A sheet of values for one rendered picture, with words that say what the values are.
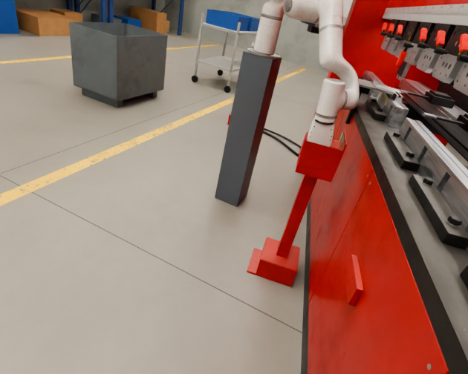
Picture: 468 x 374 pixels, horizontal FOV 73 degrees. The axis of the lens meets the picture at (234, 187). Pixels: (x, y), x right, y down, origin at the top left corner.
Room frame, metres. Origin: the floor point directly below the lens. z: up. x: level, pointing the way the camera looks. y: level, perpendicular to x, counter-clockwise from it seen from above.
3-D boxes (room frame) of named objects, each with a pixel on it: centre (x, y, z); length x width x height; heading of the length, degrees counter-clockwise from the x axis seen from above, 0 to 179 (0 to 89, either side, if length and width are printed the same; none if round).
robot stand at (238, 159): (1.94, 0.01, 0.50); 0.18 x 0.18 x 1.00; 72
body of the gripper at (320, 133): (1.27, -0.30, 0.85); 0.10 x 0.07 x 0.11; 82
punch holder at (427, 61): (1.36, -0.65, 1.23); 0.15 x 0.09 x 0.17; 174
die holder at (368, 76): (2.28, -0.75, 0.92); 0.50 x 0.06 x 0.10; 174
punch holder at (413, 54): (1.56, -0.67, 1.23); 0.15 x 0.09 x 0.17; 174
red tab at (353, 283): (0.74, -0.42, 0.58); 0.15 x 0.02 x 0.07; 174
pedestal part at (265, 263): (1.32, -0.31, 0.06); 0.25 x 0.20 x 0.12; 82
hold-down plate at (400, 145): (1.14, -0.57, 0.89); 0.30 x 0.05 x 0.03; 174
